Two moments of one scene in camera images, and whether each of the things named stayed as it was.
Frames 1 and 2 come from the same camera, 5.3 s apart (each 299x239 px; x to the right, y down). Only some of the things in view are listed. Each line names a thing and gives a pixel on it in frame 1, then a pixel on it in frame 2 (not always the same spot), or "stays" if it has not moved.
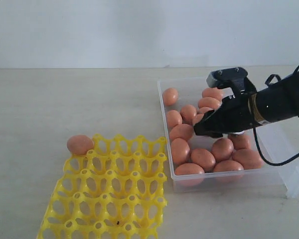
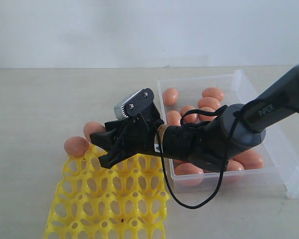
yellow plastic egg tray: x=116 y=190 stays
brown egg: x=197 y=118 -> x=92 y=127
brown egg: x=249 y=159 stays
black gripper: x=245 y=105 -> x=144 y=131
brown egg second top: x=209 y=102 stays
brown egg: x=189 y=174 stays
